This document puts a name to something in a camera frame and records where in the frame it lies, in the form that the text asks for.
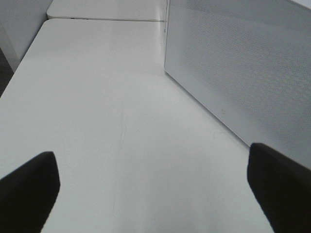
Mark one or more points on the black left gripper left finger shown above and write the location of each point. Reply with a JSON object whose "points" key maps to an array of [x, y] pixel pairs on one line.
{"points": [[28, 194]]}

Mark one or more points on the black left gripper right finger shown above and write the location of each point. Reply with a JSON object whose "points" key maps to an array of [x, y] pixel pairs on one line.
{"points": [[282, 188]]}

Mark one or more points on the white adjacent table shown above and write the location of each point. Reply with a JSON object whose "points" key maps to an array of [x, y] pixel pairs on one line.
{"points": [[123, 10]]}

